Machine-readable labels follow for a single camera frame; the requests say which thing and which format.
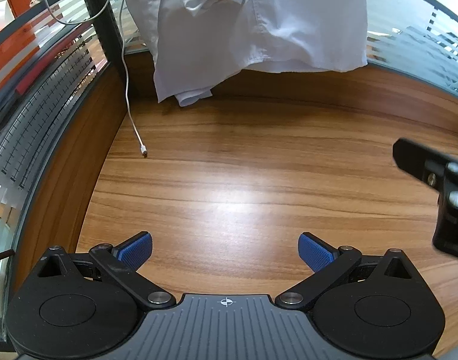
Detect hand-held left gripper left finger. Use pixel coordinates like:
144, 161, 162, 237
30, 231, 176, 310

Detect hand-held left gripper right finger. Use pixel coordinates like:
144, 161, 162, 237
276, 232, 421, 311

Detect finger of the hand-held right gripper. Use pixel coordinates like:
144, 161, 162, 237
393, 139, 458, 259

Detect white button-up shirt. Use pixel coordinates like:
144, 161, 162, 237
123, 0, 368, 108

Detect long frosted striped glass partition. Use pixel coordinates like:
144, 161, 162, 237
109, 0, 458, 103

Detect white charging cable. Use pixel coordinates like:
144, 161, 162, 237
118, 0, 149, 158

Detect grey wire mesh rack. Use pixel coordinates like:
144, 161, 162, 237
0, 43, 96, 192

